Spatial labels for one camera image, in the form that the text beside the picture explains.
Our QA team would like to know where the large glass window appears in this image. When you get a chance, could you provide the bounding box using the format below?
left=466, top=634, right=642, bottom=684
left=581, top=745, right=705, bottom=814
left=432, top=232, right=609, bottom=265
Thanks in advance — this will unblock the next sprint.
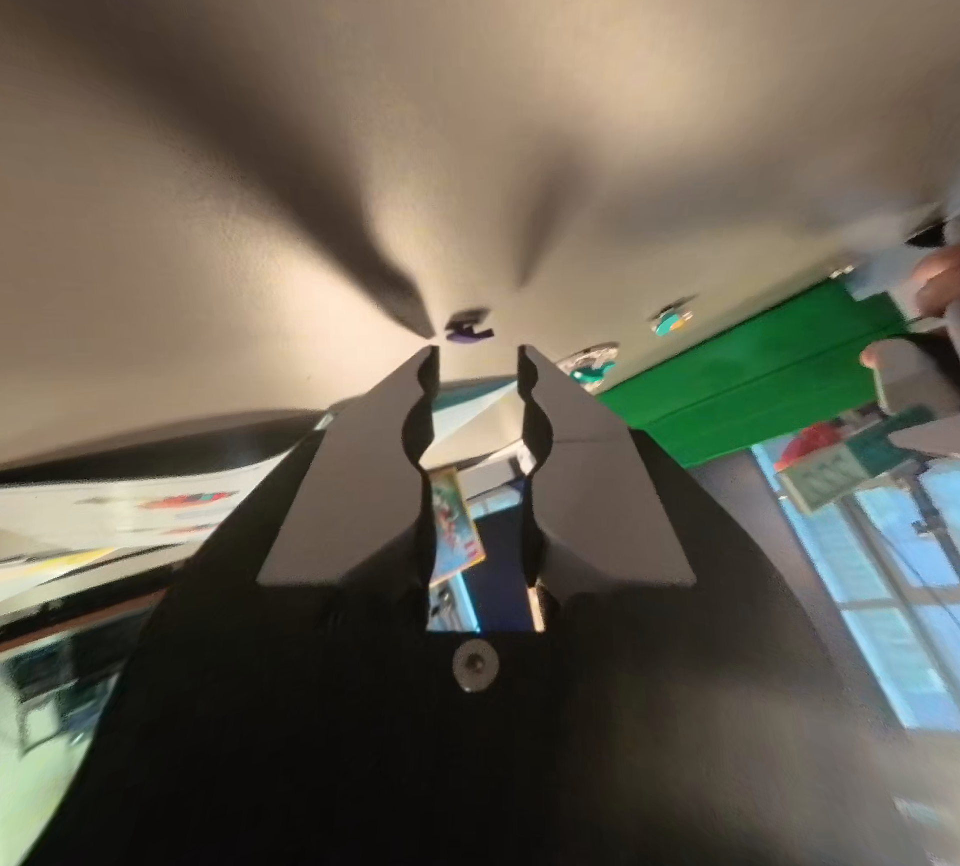
left=750, top=431, right=960, bottom=732

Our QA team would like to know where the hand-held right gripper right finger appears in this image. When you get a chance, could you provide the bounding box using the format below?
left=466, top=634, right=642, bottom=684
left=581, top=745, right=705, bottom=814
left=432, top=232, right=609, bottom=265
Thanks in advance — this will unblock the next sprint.
left=516, top=345, right=696, bottom=595

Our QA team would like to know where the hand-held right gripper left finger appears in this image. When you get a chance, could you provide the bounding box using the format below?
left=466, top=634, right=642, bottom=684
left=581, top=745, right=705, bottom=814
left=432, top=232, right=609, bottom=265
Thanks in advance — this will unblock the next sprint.
left=257, top=345, right=442, bottom=589

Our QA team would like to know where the small purple brick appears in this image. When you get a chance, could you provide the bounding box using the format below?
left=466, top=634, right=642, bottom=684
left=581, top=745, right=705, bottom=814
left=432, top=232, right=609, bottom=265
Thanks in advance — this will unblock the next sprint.
left=444, top=309, right=496, bottom=344

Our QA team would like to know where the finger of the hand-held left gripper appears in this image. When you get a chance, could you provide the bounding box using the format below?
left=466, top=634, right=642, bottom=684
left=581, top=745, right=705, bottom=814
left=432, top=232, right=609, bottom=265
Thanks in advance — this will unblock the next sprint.
left=888, top=422, right=960, bottom=460

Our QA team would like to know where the orange toy brick model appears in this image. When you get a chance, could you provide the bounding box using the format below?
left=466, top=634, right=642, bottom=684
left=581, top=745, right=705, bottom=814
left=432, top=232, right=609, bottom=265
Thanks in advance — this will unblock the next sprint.
left=772, top=407, right=937, bottom=516

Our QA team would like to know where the yellow toy brick set box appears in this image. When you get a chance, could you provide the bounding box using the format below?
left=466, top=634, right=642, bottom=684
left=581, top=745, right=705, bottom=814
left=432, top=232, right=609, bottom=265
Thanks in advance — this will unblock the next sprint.
left=429, top=467, right=487, bottom=588

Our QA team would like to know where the teal brick model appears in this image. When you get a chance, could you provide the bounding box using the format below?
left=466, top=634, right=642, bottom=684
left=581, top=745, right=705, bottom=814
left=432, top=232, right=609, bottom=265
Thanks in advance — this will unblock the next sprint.
left=558, top=341, right=621, bottom=387

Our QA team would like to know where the open pale blue instruction booklet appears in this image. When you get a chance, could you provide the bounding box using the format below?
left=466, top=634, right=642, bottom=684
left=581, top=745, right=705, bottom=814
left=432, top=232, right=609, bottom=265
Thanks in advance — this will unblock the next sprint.
left=0, top=378, right=526, bottom=559

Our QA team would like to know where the person's left hand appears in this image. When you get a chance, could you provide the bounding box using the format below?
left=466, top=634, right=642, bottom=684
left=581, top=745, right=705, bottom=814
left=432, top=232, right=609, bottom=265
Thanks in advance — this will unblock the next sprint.
left=858, top=251, right=960, bottom=372

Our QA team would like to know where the green plastic bin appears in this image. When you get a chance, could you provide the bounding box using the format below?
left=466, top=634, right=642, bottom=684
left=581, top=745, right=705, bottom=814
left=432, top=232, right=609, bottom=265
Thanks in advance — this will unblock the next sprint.
left=596, top=277, right=924, bottom=468

